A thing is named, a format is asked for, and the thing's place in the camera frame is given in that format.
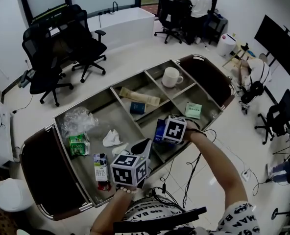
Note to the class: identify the steel compartment tray table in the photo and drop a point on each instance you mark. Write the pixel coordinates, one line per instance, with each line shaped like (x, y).
(49, 170)

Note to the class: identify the white milk carton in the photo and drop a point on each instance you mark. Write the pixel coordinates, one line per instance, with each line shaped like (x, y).
(101, 168)

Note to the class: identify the person's right forearm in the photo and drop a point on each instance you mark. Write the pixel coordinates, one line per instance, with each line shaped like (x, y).
(218, 165)

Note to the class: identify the black stand base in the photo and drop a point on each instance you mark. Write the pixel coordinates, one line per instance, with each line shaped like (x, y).
(276, 214)

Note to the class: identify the brown paper pouch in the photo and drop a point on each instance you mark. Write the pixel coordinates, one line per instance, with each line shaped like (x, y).
(140, 97)

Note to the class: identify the small red packet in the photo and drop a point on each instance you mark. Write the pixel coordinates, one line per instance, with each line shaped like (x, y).
(104, 185)

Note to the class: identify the large black screen on stand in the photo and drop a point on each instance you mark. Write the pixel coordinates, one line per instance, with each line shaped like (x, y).
(277, 45)

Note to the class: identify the white rectangular counter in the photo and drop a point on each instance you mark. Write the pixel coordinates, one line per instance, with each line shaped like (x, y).
(125, 26)

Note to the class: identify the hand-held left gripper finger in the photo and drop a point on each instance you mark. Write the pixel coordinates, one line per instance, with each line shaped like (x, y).
(148, 152)
(136, 144)

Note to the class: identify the person's white printed clothing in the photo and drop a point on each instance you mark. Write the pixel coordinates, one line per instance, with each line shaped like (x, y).
(150, 209)

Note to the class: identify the black curved faucet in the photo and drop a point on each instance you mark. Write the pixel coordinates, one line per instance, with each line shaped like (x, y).
(114, 6)

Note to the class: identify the pale white soft pouch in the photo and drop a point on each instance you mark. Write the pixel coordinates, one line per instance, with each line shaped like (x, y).
(119, 148)

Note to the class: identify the person's left forearm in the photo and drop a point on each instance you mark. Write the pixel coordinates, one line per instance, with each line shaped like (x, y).
(110, 212)

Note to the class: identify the blue foil packet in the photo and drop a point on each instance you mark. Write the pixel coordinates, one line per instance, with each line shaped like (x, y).
(159, 132)

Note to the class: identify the black wheeled device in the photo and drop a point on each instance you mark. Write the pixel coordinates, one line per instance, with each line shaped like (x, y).
(254, 90)

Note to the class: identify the white tissue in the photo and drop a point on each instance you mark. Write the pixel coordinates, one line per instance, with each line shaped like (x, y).
(112, 138)

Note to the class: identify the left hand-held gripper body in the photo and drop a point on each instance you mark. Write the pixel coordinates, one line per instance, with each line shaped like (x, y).
(128, 169)

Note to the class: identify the clear plastic bag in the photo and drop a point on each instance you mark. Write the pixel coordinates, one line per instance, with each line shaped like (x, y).
(77, 121)

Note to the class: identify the pale green packet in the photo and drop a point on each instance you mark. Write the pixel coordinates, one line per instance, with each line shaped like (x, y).
(193, 110)

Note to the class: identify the black mesh office chair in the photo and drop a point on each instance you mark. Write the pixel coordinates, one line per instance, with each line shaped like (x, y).
(86, 43)
(174, 11)
(44, 65)
(281, 116)

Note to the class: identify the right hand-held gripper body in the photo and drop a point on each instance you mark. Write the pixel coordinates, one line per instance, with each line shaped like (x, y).
(175, 130)

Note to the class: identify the small dark blue box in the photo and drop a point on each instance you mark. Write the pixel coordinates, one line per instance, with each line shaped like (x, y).
(137, 108)

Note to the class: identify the white power strip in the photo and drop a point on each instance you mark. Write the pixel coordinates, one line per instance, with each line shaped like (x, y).
(246, 175)

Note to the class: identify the green snack packet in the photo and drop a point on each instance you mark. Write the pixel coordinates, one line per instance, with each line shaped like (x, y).
(78, 144)

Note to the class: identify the small yellow table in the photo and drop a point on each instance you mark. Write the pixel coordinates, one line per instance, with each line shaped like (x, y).
(236, 56)

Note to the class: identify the white ceramic mug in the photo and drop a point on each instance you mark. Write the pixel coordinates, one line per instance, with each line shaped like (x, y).
(170, 77)

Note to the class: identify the dark side table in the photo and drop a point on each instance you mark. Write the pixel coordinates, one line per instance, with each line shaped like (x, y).
(219, 23)

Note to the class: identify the white lidded trash bin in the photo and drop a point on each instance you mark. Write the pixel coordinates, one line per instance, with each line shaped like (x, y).
(11, 195)

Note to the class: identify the white cylindrical bin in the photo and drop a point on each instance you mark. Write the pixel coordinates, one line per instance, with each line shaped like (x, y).
(226, 45)

